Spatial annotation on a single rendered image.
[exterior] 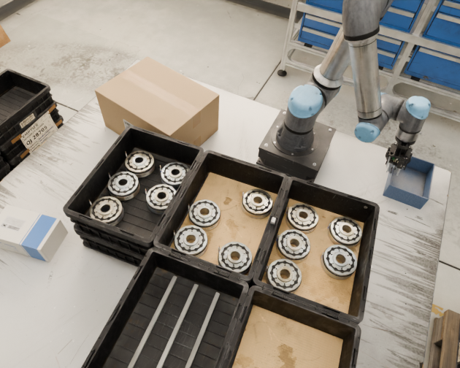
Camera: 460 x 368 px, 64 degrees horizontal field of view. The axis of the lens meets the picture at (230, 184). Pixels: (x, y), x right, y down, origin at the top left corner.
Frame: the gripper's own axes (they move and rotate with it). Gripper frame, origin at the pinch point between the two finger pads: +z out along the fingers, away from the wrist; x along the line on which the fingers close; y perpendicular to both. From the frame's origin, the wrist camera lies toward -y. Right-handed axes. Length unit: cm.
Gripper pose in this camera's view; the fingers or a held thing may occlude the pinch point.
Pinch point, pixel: (393, 169)
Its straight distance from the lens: 162.9
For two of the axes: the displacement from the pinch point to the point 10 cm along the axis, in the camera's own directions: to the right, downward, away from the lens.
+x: 8.8, 3.2, -3.5
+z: 0.7, 6.5, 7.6
